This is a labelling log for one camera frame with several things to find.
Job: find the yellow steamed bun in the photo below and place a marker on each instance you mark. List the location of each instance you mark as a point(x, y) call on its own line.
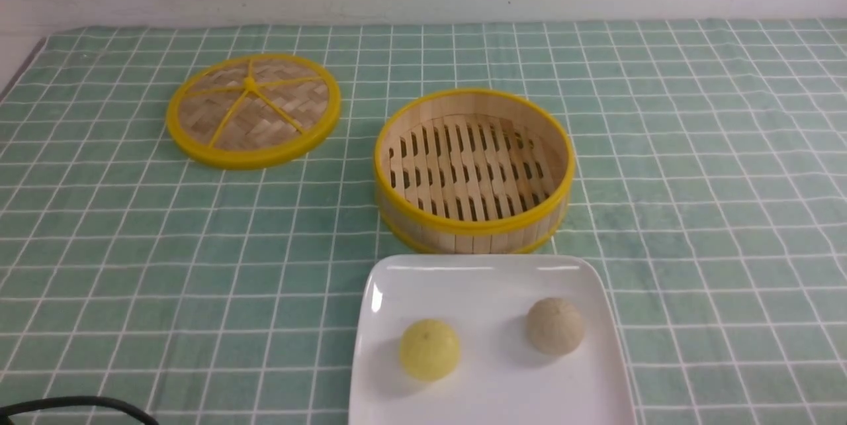
point(429, 350)

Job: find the beige steamed bun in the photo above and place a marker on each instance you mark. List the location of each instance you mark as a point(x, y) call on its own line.
point(554, 326)

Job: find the white square plate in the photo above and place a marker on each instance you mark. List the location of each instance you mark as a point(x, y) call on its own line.
point(501, 378)

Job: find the yellow bamboo steamer basket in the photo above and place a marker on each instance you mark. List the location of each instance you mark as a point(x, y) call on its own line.
point(473, 171)

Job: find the yellow bamboo steamer lid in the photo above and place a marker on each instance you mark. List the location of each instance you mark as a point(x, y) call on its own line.
point(254, 112)

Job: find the green checkered tablecloth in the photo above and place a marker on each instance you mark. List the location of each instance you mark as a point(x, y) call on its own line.
point(710, 198)

